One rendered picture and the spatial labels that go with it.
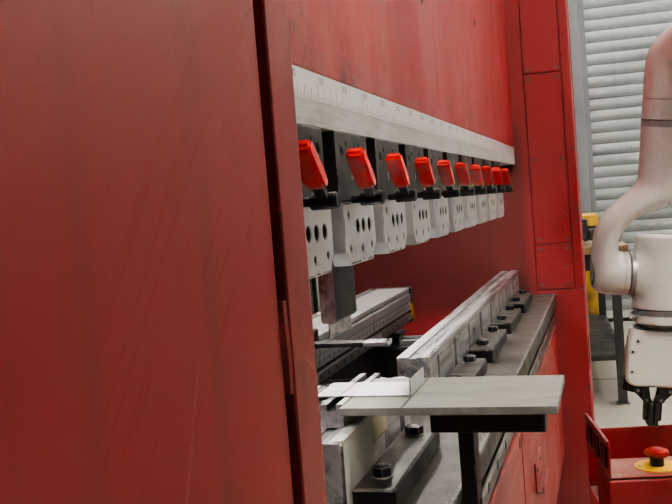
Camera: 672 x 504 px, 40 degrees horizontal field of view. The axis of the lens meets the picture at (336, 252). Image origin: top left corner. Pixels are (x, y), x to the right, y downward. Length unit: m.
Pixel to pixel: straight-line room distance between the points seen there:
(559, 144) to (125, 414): 3.14
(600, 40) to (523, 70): 5.32
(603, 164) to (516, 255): 5.26
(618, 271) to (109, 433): 1.46
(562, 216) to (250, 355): 3.06
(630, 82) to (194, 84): 8.39
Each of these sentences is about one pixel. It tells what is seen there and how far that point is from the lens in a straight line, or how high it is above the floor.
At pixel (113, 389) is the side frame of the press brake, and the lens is 0.20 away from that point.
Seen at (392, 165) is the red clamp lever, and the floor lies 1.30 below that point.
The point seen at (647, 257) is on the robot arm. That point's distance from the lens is 1.64.
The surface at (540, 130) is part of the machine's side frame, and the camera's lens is 3.32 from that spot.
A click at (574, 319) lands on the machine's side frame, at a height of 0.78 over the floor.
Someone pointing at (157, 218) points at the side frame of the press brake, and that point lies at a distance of 0.22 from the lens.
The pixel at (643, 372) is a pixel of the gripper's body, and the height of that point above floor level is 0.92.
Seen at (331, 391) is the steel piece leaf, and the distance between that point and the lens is 1.24.
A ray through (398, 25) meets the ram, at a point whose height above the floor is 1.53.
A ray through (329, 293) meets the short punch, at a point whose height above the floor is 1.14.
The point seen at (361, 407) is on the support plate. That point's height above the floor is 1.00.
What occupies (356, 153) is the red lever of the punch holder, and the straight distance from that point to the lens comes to 1.08.
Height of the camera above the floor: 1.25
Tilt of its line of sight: 3 degrees down
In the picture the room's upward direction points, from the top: 4 degrees counter-clockwise
